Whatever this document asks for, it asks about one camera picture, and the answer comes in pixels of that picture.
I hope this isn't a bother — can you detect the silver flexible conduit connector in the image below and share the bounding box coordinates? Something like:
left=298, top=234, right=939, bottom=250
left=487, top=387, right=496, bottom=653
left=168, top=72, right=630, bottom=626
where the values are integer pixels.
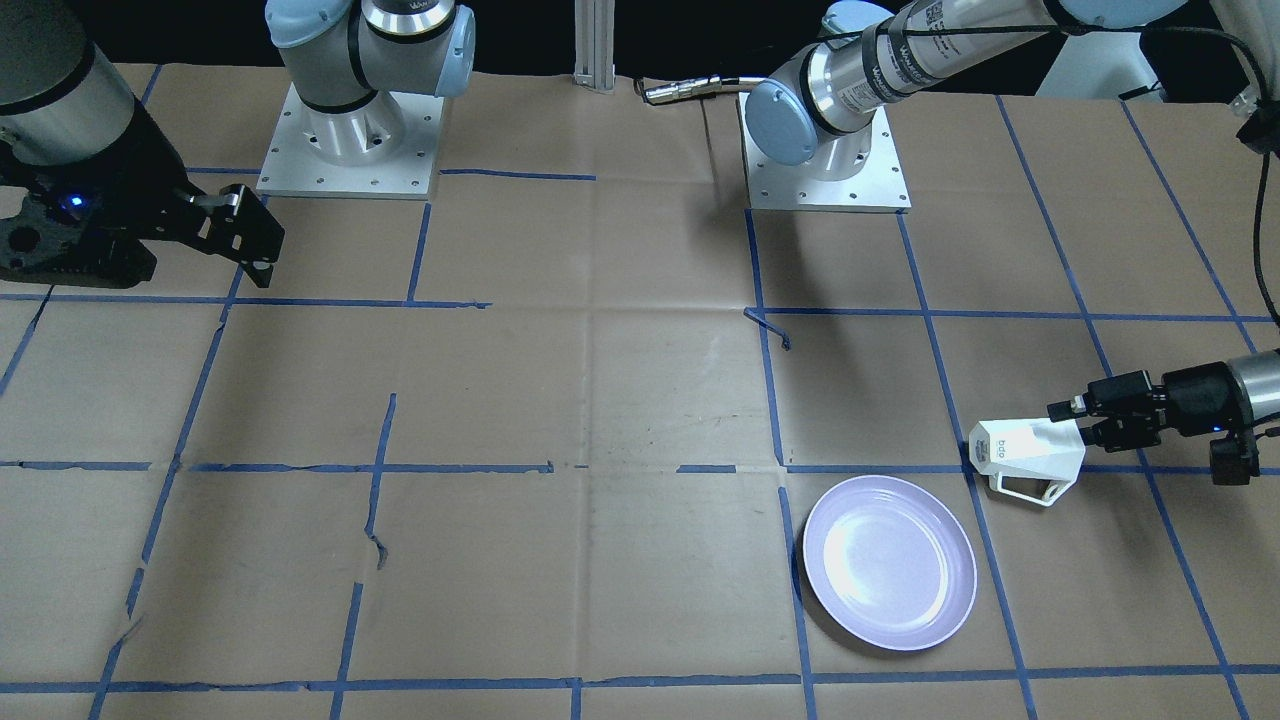
left=634, top=74, right=767, bottom=106

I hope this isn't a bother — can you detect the aluminium frame post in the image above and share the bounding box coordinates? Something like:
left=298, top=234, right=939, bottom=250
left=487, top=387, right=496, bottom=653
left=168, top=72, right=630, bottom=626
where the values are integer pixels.
left=572, top=0, right=616, bottom=94

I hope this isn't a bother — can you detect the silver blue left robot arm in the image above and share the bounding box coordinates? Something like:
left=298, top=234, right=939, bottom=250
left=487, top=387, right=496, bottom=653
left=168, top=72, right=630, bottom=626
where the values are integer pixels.
left=742, top=1, right=1277, bottom=462

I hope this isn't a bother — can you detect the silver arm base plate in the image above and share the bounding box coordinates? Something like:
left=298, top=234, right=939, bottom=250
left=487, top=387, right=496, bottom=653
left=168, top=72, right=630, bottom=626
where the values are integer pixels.
left=739, top=94, right=913, bottom=213
left=256, top=87, right=448, bottom=201

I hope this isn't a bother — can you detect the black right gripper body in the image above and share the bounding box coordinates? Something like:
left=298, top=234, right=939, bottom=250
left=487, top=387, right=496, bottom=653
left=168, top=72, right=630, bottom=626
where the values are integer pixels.
left=1, top=120, right=201, bottom=290

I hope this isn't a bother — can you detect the lavender round plate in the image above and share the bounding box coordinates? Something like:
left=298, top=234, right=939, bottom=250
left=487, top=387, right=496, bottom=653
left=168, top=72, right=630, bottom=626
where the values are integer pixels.
left=800, top=475, right=978, bottom=652

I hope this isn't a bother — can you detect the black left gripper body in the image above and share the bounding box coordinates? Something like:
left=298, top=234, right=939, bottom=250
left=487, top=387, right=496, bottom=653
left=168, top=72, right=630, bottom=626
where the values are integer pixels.
left=1153, top=363, right=1245, bottom=437

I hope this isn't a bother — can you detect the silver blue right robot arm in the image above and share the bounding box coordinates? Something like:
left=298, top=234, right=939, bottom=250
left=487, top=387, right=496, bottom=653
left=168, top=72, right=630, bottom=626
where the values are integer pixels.
left=3, top=1, right=475, bottom=290

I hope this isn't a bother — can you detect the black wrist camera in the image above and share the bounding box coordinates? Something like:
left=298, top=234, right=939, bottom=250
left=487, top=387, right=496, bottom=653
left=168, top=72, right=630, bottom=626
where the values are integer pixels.
left=1210, top=430, right=1260, bottom=486

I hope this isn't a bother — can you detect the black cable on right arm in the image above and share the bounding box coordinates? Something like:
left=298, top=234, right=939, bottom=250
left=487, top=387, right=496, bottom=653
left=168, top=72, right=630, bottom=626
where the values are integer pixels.
left=829, top=20, right=1280, bottom=331

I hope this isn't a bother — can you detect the white faceted cup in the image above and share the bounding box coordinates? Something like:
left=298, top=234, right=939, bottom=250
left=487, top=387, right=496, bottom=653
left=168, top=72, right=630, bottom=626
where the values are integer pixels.
left=968, top=418, right=1085, bottom=509

